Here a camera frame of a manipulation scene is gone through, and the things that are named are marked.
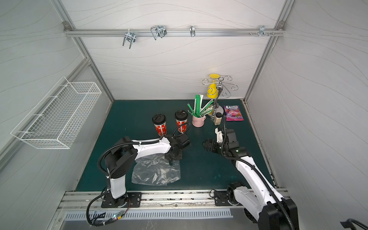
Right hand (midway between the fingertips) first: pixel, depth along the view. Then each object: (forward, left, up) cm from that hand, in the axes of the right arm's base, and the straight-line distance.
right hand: (209, 143), depth 82 cm
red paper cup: (+11, +30, +6) cm, 33 cm away
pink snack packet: (+31, -21, -9) cm, 39 cm away
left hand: (-6, +20, -11) cm, 23 cm away
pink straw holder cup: (+21, +6, -7) cm, 23 cm away
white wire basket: (-2, +76, +21) cm, 79 cm away
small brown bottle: (+22, -7, -5) cm, 23 cm away
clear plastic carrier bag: (-13, +31, -10) cm, 35 cm away
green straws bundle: (+25, +7, 0) cm, 26 cm away
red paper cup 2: (+15, +17, +6) cm, 24 cm away
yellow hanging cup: (+44, -4, +1) cm, 44 cm away
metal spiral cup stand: (+34, -8, +16) cm, 38 cm away
